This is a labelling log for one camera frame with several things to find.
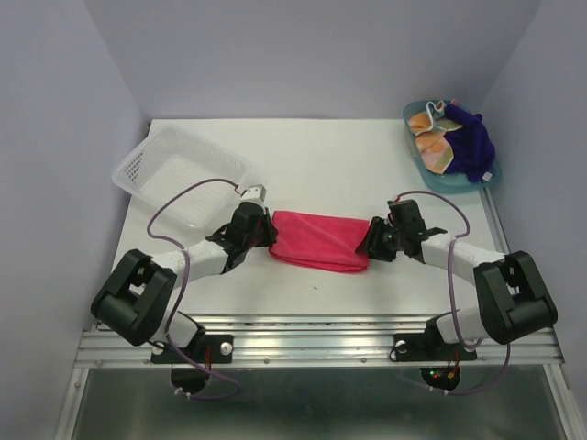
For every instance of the purple towel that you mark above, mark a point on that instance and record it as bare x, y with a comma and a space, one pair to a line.
473, 150

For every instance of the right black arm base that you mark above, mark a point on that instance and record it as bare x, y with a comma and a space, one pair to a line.
441, 370

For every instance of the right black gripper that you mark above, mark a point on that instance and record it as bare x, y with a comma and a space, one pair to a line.
371, 243

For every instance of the pink microfiber towel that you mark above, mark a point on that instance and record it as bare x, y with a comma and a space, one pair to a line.
319, 242

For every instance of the teal plastic tray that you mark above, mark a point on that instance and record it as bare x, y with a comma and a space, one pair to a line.
452, 183

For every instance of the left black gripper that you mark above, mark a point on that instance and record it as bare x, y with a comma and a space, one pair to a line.
270, 230

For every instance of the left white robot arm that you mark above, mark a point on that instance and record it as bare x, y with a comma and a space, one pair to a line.
135, 299

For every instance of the white plastic basket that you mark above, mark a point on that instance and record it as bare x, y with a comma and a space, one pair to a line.
171, 159

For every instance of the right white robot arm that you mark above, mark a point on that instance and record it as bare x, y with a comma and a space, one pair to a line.
492, 295

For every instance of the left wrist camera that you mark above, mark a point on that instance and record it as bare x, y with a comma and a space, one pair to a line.
254, 194

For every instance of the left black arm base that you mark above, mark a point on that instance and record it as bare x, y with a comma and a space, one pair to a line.
201, 354

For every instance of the orange patterned towel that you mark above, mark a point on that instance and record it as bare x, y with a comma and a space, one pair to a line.
430, 127

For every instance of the aluminium mounting rail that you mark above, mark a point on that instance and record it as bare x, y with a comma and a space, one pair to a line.
263, 341

